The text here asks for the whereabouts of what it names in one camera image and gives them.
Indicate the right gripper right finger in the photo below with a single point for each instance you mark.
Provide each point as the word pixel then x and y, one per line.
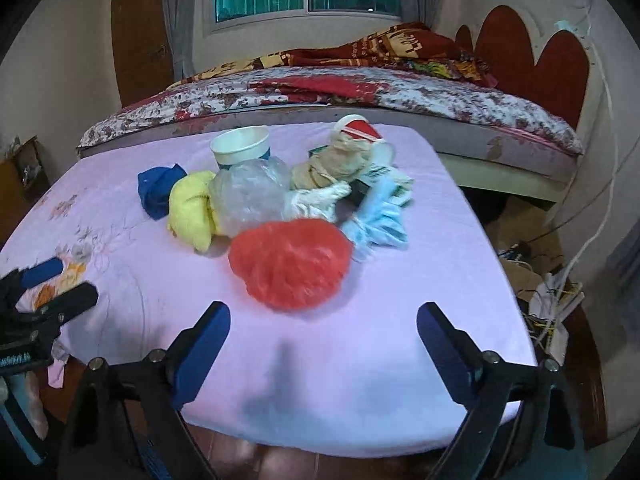
pixel 520 422

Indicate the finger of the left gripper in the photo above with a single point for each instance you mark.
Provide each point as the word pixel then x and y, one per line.
pixel 40 273
pixel 61 309

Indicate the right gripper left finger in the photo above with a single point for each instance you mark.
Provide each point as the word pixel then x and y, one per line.
pixel 126 422

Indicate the blue cloth rag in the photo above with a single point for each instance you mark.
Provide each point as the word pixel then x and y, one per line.
pixel 154 187

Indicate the yellow cloth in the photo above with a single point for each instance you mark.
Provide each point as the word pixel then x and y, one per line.
pixel 191 217

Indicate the clear plastic bag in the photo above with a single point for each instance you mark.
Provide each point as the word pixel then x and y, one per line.
pixel 249 194

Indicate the red plastic bag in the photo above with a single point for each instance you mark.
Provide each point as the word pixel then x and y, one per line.
pixel 291 265

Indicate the blue white paper cup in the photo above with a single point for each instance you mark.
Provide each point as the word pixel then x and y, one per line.
pixel 239 145

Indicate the light blue face mask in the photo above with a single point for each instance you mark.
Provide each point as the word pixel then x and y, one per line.
pixel 376 222

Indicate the white tissue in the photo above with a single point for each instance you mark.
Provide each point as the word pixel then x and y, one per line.
pixel 317 203

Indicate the green white carton box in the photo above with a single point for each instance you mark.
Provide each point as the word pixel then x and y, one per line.
pixel 402 195

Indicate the beige cloth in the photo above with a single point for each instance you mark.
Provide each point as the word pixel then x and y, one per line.
pixel 345 159

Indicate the red paper cup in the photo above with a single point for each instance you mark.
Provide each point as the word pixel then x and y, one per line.
pixel 359 128

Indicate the person's left hand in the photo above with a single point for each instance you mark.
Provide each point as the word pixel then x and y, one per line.
pixel 26 390

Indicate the white wifi router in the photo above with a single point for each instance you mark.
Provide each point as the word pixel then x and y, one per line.
pixel 549 306

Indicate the cardboard box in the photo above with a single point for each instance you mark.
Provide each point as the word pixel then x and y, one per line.
pixel 523 280

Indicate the brown wooden door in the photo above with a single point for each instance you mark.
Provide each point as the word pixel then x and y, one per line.
pixel 142 57

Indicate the bed with floral sheet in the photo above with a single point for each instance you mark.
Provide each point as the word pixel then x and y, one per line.
pixel 486 138

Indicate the grey curtain left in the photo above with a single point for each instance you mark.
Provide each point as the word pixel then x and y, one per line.
pixel 178 19

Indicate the red heart headboard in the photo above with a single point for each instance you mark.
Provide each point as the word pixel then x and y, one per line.
pixel 554 72

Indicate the red patterned blanket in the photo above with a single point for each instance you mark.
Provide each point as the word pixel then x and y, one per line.
pixel 407 46

